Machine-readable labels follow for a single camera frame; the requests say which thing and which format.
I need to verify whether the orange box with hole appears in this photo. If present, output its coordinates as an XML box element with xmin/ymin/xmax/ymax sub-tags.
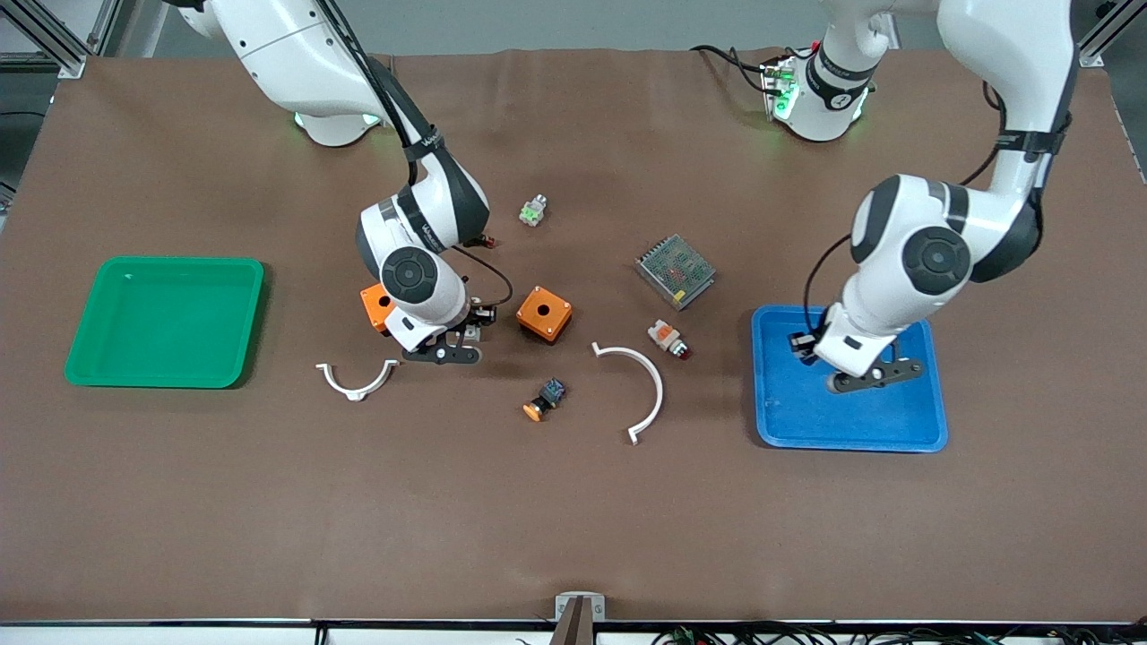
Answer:
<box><xmin>516</xmin><ymin>286</ymin><xmax>574</xmax><ymax>346</ymax></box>
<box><xmin>360</xmin><ymin>282</ymin><xmax>397</xmax><ymax>335</ymax></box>

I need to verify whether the green plastic tray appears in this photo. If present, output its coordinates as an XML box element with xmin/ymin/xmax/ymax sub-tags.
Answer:
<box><xmin>65</xmin><ymin>256</ymin><xmax>266</xmax><ymax>390</ymax></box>

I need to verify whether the black arm base cable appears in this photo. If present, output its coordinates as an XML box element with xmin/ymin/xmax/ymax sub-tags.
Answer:
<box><xmin>690</xmin><ymin>40</ymin><xmax>821</xmax><ymax>95</ymax></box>

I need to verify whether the orange button blue black body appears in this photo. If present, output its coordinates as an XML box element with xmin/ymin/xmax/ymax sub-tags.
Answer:
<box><xmin>522</xmin><ymin>376</ymin><xmax>568</xmax><ymax>423</ymax></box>

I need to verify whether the blue plastic tray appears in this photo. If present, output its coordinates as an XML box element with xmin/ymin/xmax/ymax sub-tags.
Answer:
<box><xmin>751</xmin><ymin>305</ymin><xmax>949</xmax><ymax>453</ymax></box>

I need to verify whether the small white curved clamp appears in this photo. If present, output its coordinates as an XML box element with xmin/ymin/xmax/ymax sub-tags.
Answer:
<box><xmin>315</xmin><ymin>358</ymin><xmax>401</xmax><ymax>403</ymax></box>

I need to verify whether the metal mesh power supply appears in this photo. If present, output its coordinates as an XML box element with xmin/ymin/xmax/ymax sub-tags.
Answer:
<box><xmin>634</xmin><ymin>234</ymin><xmax>718</xmax><ymax>312</ymax></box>

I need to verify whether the aluminium frame profile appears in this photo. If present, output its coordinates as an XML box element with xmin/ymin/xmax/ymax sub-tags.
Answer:
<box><xmin>1078</xmin><ymin>0</ymin><xmax>1147</xmax><ymax>69</ymax></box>
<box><xmin>0</xmin><ymin>0</ymin><xmax>123</xmax><ymax>80</ymax></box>

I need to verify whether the red pushbutton orange white body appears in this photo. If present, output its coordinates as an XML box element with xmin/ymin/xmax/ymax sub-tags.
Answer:
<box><xmin>647</xmin><ymin>319</ymin><xmax>693</xmax><ymax>362</ymax></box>

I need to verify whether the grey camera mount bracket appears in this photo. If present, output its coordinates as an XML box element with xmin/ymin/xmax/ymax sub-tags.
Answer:
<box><xmin>548</xmin><ymin>591</ymin><xmax>608</xmax><ymax>645</ymax></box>

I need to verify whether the brown table mat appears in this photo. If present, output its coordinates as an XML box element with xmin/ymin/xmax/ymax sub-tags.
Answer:
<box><xmin>0</xmin><ymin>47</ymin><xmax>1147</xmax><ymax>625</ymax></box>

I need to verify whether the large white curved clamp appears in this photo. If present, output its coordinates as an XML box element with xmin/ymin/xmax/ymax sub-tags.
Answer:
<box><xmin>591</xmin><ymin>341</ymin><xmax>666</xmax><ymax>447</ymax></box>

